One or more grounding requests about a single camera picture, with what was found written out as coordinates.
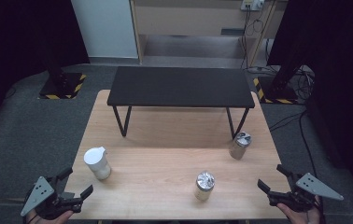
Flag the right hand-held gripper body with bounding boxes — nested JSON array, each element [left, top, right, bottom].
[[267, 172, 345, 214]]

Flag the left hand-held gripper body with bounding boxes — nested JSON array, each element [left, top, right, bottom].
[[20, 175, 84, 220]]

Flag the white-lidded jar of white powder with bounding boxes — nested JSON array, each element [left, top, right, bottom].
[[83, 146, 112, 181]]

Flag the silver-lidded jar of brown powder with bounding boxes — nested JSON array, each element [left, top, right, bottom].
[[228, 131, 253, 161]]

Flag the silver-lidded jar of yellow powder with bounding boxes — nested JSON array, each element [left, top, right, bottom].
[[193, 171, 216, 202]]

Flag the black raised shelf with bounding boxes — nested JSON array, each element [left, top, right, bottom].
[[106, 65, 256, 140]]

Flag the person's left hand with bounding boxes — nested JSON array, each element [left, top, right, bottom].
[[24, 209, 75, 224]]

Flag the person's right hand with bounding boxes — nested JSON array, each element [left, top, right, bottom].
[[275, 197, 323, 224]]

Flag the black stand with striped base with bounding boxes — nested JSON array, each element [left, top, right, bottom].
[[252, 55, 309, 105], [37, 46, 88, 101]]

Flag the black curtain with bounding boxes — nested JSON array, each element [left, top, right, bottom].
[[266, 0, 353, 203], [0, 0, 91, 138]]

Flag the white panel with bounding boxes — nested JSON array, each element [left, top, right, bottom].
[[70, 0, 139, 59]]

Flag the white power strip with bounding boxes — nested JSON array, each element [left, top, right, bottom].
[[240, 0, 265, 12]]

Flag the wooden cabinet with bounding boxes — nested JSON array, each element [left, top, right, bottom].
[[129, 0, 280, 67]]

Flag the long black floor cable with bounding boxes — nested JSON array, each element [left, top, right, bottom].
[[298, 110, 319, 180]]

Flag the black floor cables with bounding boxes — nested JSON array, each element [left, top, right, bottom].
[[268, 110, 306, 133]]

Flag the tangle of cables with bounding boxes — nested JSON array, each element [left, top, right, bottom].
[[292, 66, 317, 102]]

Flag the black hanging cables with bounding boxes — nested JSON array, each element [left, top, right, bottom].
[[240, 8, 264, 70]]

